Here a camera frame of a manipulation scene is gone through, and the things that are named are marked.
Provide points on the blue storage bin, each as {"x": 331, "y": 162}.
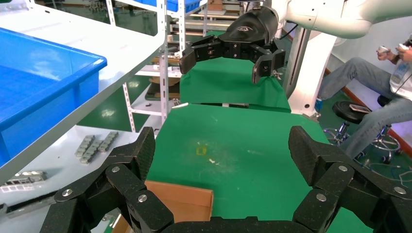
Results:
{"x": 175, "y": 4}

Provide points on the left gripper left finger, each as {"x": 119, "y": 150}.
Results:
{"x": 128, "y": 180}

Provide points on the white storage rack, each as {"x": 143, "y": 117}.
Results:
{"x": 181, "y": 32}

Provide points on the silver binder clip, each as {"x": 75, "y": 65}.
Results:
{"x": 276, "y": 74}
{"x": 180, "y": 105}

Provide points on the smartphone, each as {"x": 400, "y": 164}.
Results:
{"x": 360, "y": 108}

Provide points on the seated person in jeans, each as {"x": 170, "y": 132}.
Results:
{"x": 360, "y": 74}

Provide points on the white handheld controller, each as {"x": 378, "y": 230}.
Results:
{"x": 403, "y": 47}
{"x": 383, "y": 49}

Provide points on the green table cloth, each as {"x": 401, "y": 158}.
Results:
{"x": 225, "y": 86}
{"x": 241, "y": 167}

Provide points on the black round stool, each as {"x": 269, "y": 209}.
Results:
{"x": 347, "y": 112}
{"x": 383, "y": 100}

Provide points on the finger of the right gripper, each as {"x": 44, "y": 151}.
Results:
{"x": 268, "y": 62}
{"x": 199, "y": 53}

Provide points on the grey metal connector strip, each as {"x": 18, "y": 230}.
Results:
{"x": 84, "y": 145}
{"x": 91, "y": 152}
{"x": 108, "y": 141}

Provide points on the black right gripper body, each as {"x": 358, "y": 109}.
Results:
{"x": 251, "y": 30}

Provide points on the shallow cardboard box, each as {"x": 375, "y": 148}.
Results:
{"x": 183, "y": 201}

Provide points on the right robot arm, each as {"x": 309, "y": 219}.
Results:
{"x": 338, "y": 19}

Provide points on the long narrow metal part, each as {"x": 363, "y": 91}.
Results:
{"x": 30, "y": 177}

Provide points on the white robot torso column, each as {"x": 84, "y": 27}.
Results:
{"x": 309, "y": 80}

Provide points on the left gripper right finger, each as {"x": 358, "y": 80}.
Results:
{"x": 341, "y": 183}

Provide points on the blue plastic tray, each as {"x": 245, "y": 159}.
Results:
{"x": 48, "y": 80}

